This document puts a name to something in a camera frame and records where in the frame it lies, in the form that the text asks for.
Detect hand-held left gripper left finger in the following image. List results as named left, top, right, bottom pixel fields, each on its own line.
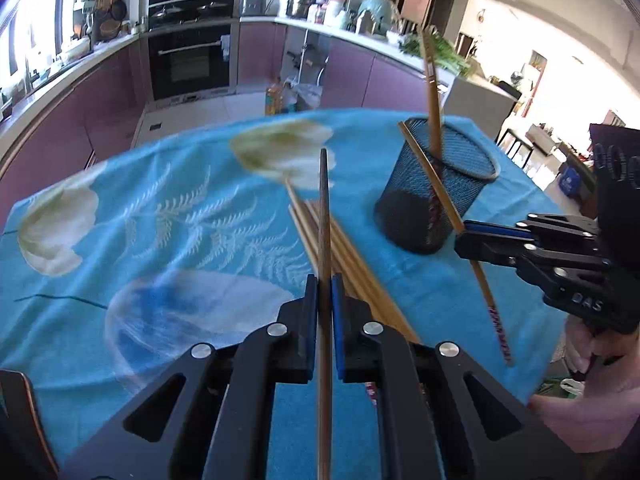
left=60, top=274, right=321, bottom=480

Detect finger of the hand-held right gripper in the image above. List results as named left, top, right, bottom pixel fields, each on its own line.
left=462, top=214, right=608, bottom=259
left=454, top=232, right=614, bottom=302

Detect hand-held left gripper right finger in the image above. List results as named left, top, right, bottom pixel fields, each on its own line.
left=330, top=274, right=583, bottom=480

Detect bunch of light wood chopsticks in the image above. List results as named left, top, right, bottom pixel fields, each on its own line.
left=284, top=179, right=422, bottom=346

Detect brown patterned-end chopstick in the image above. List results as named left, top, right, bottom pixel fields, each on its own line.
left=398, top=121, right=515, bottom=367
left=419, top=30, right=446, bottom=241

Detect black mesh utensil cup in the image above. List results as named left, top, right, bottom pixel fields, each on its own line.
left=374, top=117, right=501, bottom=256

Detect dark brown wooden chopstick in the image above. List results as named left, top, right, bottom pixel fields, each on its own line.
left=318, top=148, right=336, bottom=480

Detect person's right hand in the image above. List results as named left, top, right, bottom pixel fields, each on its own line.
left=564, top=316, right=640, bottom=401

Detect blue floral tablecloth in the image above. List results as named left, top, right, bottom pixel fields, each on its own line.
left=0, top=108, right=568, bottom=480

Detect white counter end panel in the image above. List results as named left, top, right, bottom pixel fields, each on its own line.
left=442, top=77, right=519, bottom=144

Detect green leafy vegetables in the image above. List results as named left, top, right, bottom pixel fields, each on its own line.
left=400, top=31, right=474, bottom=79

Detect white plastic bag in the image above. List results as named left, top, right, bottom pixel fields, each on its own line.
left=293, top=82, right=324, bottom=112

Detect mint green round appliance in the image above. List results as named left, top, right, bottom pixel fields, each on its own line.
left=357, top=0, right=402, bottom=37

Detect black built-in oven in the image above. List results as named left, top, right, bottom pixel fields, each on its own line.
left=148, top=22, right=237, bottom=103

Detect purple kitchen base cabinets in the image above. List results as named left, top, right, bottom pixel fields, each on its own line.
left=0, top=19, right=453, bottom=221

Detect white bowl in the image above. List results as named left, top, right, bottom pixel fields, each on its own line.
left=60, top=37, right=94, bottom=59

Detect black frame stool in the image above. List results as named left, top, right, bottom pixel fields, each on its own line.
left=497, top=127, right=534, bottom=169

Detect pink wall picture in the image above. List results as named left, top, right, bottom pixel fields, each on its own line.
left=402, top=0, right=434, bottom=26

